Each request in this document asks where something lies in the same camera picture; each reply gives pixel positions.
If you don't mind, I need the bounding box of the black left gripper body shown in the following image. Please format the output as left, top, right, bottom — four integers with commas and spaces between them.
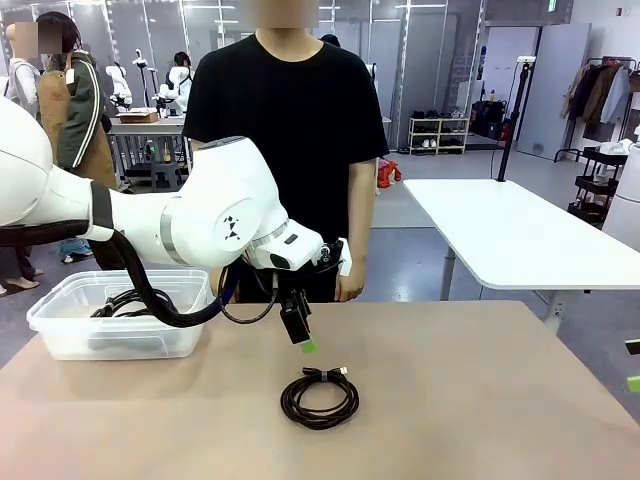
272, 267, 313, 315

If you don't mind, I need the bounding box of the black usb cable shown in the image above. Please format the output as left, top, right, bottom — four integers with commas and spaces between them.
278, 366, 361, 432
104, 287, 174, 314

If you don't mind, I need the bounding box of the person's left forearm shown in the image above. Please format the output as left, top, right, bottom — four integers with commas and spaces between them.
347, 199, 377, 271

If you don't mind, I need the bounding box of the person's left hand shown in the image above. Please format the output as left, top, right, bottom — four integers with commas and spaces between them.
335, 267, 368, 303

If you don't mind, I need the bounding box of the person's right hand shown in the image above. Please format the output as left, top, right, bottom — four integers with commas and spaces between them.
208, 269, 229, 304

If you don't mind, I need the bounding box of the white cylindrical machine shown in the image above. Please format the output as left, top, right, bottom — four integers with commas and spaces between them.
601, 139, 640, 239

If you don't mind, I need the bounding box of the red bag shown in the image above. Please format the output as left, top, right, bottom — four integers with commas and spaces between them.
376, 158, 404, 190

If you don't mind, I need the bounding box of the black utility cart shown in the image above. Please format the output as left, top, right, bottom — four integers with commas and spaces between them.
567, 145, 630, 226

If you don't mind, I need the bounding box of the person in black t-shirt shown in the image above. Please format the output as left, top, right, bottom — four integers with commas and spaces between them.
182, 27, 390, 304

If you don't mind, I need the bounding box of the grey plastic stool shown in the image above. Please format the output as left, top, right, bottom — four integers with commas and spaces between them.
149, 159, 182, 190

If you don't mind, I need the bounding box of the large white table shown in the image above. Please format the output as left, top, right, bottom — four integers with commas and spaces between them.
402, 178, 640, 336

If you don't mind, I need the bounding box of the wooden shoe rack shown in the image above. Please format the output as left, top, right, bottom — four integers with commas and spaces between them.
408, 115, 471, 155

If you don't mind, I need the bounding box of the grey background workbench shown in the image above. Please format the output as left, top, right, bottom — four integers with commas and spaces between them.
107, 112, 194, 191

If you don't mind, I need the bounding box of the clear plastic storage container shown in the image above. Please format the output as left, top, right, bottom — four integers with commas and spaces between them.
26, 268, 212, 362

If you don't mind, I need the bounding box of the brown cardboard box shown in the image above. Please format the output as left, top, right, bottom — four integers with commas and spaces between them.
118, 110, 160, 125

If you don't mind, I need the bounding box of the coat rack with clothes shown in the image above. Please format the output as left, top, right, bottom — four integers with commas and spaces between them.
553, 55, 640, 164

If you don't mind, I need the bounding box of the black bags pile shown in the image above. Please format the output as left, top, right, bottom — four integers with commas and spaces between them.
470, 98, 511, 140

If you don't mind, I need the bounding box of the white robot head on stand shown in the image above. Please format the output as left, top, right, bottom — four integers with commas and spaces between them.
132, 48, 157, 109

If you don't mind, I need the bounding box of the person in green jacket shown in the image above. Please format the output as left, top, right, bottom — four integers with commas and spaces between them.
37, 10, 119, 190

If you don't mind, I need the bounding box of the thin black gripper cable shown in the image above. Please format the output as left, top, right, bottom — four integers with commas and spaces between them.
219, 264, 281, 325

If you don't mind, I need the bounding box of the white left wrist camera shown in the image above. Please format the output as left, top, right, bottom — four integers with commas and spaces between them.
319, 237, 354, 278

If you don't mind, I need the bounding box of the black left arm cable sleeve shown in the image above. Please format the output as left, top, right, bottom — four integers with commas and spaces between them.
0, 219, 242, 329

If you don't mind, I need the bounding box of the black camera pole stand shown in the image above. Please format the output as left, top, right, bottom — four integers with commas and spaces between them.
497, 55, 537, 182

